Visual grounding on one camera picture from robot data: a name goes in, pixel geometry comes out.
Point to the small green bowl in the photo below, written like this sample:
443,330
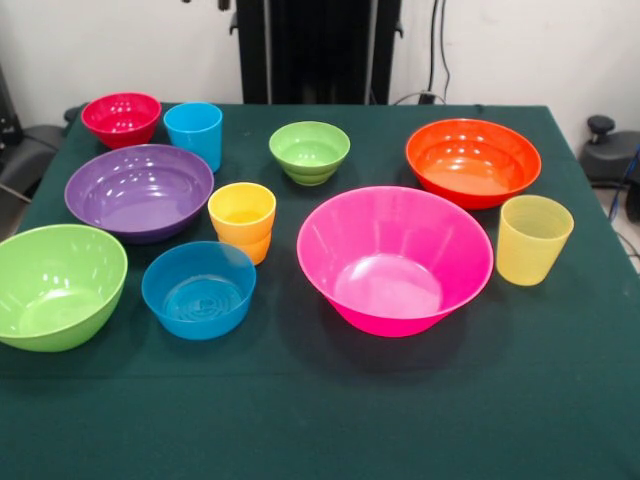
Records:
310,150

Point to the blue cup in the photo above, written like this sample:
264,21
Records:
195,135

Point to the purple bowl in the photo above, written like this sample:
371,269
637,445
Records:
140,200

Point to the orange-yellow cup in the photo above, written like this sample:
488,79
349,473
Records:
242,215

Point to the large pink bowl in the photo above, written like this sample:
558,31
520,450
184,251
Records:
390,290

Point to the blue bowl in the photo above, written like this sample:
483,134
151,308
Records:
200,300

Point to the orange bowl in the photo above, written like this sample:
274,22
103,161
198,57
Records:
470,170

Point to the dark green table cloth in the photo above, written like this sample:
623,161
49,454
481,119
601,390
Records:
320,410

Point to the pale yellow translucent cup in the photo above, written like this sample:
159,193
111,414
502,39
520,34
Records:
532,245

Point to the small pink-red bowl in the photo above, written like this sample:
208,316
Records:
120,120

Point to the large green bowl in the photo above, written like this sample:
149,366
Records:
55,295

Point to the black grey floor stand base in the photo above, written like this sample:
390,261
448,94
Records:
30,150
610,155

